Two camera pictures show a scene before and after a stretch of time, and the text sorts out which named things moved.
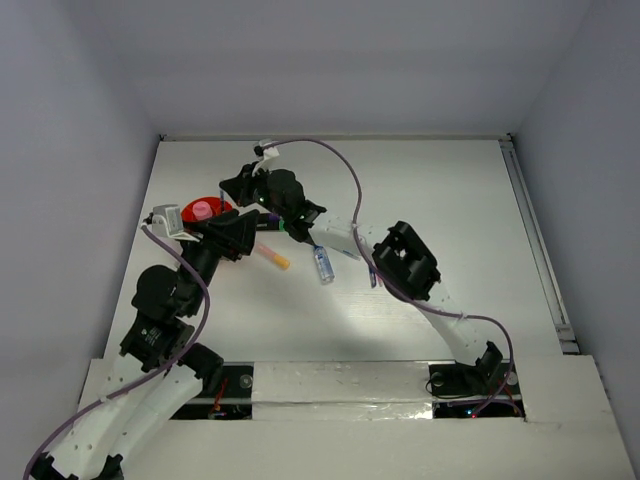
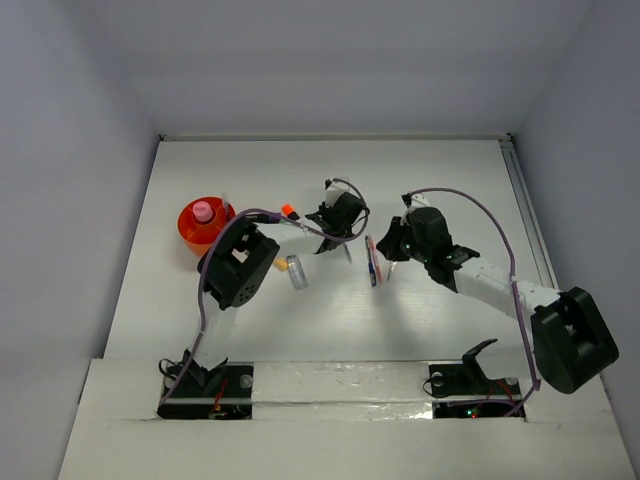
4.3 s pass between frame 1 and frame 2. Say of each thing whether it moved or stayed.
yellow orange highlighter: stayed
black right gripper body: moved
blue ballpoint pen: stayed
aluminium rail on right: stayed
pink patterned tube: stayed
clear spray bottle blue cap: moved
